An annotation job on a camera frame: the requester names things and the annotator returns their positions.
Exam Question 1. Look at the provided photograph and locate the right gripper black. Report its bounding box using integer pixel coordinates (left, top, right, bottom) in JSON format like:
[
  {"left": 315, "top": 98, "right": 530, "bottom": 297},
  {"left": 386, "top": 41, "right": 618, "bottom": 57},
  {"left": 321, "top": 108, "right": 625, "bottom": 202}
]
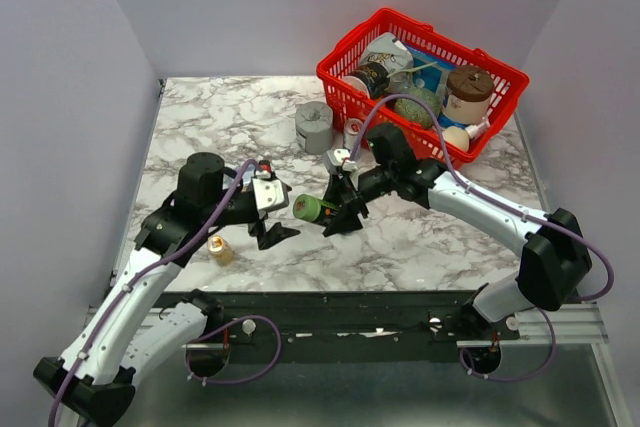
[{"left": 315, "top": 164, "right": 395, "bottom": 238}]

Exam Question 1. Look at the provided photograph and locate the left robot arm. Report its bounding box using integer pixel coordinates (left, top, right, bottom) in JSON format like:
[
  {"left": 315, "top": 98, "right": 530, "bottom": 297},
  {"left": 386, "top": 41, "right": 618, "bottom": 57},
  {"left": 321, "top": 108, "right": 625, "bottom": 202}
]
[{"left": 33, "top": 152, "right": 298, "bottom": 426}]

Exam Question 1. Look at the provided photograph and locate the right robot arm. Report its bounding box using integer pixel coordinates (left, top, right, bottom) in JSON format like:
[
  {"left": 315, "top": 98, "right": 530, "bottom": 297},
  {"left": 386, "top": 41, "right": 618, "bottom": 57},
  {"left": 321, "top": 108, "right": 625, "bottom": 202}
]
[{"left": 323, "top": 123, "right": 592, "bottom": 339}]

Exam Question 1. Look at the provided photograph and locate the amber pill bottle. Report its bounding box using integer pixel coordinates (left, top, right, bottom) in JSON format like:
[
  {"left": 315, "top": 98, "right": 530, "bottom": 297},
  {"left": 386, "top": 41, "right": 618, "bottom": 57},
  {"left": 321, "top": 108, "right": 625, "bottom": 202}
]
[{"left": 207, "top": 235, "right": 234, "bottom": 267}]

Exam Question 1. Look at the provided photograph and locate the red bull can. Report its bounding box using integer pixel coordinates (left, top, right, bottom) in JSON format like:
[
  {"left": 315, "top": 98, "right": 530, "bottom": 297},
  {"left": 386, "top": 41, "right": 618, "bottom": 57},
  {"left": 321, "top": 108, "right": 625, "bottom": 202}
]
[{"left": 343, "top": 118, "right": 363, "bottom": 150}]

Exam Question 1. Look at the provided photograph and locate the grey toilet paper roll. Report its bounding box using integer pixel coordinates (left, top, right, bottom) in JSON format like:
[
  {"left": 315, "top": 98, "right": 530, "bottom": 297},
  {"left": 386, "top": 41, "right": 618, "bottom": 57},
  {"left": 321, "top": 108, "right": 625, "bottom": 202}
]
[{"left": 295, "top": 101, "right": 333, "bottom": 155}]

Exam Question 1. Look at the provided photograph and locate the green melon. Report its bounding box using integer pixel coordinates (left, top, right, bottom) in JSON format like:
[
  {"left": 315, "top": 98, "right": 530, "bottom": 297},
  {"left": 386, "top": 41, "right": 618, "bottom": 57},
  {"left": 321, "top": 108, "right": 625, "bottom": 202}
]
[{"left": 394, "top": 87, "right": 441, "bottom": 129}]

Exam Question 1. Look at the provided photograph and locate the beige egg shaped ball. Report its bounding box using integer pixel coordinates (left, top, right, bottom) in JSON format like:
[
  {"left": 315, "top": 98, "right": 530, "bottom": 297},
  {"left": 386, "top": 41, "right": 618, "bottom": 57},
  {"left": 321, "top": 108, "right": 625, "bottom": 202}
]
[{"left": 442, "top": 126, "right": 471, "bottom": 152}]

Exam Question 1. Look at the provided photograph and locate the red shopping basket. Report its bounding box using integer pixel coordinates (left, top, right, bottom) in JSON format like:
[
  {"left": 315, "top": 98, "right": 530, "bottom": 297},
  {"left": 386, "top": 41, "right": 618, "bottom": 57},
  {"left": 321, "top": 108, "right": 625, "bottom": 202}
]
[{"left": 316, "top": 8, "right": 529, "bottom": 167}]

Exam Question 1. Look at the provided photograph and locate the white pump bottle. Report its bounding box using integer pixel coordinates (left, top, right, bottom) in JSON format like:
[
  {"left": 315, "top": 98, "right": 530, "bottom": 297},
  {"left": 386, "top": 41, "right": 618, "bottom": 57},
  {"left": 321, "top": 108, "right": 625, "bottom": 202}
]
[{"left": 465, "top": 116, "right": 491, "bottom": 141}]

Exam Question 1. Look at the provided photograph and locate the blue box in basket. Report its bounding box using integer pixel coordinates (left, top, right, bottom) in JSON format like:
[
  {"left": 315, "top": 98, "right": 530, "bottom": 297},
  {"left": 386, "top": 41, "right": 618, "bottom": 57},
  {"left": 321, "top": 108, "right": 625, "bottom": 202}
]
[{"left": 408, "top": 47, "right": 455, "bottom": 98}]

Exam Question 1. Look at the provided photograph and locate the grey printed pouch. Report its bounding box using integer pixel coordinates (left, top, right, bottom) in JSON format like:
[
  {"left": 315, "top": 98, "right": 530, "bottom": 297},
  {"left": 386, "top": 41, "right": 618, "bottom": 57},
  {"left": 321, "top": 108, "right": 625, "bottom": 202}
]
[{"left": 359, "top": 32, "right": 414, "bottom": 94}]

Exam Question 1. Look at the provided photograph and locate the brown lid white tub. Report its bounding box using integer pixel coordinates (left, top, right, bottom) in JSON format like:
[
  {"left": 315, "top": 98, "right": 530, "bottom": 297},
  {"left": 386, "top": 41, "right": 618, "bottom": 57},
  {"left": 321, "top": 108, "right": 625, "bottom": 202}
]
[{"left": 439, "top": 65, "right": 494, "bottom": 127}]

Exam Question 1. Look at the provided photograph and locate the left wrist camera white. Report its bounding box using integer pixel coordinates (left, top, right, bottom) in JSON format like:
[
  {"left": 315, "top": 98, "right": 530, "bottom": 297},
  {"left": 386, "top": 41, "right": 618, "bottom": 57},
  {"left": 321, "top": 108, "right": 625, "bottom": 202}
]
[{"left": 252, "top": 178, "right": 289, "bottom": 213}]

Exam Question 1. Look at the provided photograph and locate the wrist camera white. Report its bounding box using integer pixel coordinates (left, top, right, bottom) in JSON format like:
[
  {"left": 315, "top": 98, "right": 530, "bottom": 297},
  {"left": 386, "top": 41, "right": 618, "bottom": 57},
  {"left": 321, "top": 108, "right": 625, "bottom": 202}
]
[
  {"left": 322, "top": 148, "right": 358, "bottom": 175},
  {"left": 252, "top": 178, "right": 289, "bottom": 213}
]

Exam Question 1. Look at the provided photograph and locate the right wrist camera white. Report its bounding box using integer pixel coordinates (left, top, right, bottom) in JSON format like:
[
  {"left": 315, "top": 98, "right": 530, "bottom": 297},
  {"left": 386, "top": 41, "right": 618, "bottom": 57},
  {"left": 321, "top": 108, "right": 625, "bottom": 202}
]
[{"left": 322, "top": 148, "right": 358, "bottom": 175}]

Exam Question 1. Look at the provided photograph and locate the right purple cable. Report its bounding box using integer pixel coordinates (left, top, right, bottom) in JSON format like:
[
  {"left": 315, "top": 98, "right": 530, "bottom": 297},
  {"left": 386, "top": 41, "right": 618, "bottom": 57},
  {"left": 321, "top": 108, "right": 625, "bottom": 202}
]
[{"left": 349, "top": 91, "right": 616, "bottom": 382}]

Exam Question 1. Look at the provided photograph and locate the black table front frame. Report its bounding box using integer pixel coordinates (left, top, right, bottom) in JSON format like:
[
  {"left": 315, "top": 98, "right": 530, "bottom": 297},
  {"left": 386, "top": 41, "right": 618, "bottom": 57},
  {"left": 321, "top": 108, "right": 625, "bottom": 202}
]
[{"left": 150, "top": 290, "right": 520, "bottom": 365}]

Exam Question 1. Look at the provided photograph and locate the aluminium rail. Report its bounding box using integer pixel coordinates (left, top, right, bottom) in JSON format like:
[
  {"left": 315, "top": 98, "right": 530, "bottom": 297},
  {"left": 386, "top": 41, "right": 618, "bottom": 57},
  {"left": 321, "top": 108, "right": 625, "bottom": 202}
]
[{"left": 79, "top": 302, "right": 610, "bottom": 349}]

